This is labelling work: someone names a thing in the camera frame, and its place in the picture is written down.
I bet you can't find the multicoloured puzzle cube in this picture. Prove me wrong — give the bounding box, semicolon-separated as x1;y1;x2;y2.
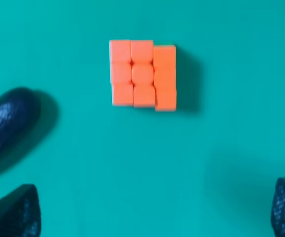
109;39;177;111

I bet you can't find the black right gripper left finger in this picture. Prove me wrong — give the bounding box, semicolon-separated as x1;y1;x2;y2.
0;184;41;237

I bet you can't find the purple eggplant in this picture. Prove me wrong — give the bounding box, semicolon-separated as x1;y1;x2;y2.
0;87;41;155

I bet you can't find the green table cloth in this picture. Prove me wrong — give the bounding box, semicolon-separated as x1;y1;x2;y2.
0;0;285;237

